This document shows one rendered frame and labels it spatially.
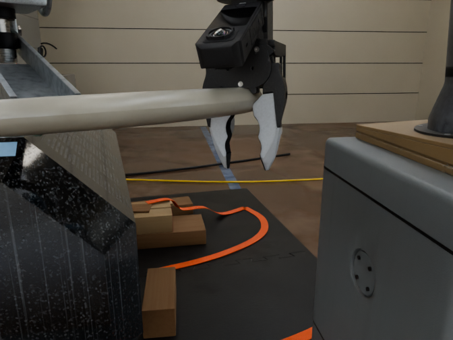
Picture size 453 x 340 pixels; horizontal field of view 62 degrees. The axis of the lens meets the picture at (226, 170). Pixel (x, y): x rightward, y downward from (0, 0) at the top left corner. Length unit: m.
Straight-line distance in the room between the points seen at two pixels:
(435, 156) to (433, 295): 0.19
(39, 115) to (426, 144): 0.50
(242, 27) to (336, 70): 6.43
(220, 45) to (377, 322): 0.49
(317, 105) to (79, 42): 3.89
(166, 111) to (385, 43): 6.90
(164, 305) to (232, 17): 1.23
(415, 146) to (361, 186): 0.10
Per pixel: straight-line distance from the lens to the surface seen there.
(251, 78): 0.44
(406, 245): 0.57
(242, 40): 0.37
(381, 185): 0.61
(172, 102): 0.35
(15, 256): 1.01
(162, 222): 2.11
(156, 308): 1.49
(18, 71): 1.07
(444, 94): 0.69
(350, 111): 6.99
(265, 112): 0.44
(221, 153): 0.47
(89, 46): 6.34
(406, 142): 0.66
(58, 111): 0.33
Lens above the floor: 0.99
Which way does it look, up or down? 16 degrees down
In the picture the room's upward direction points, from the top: straight up
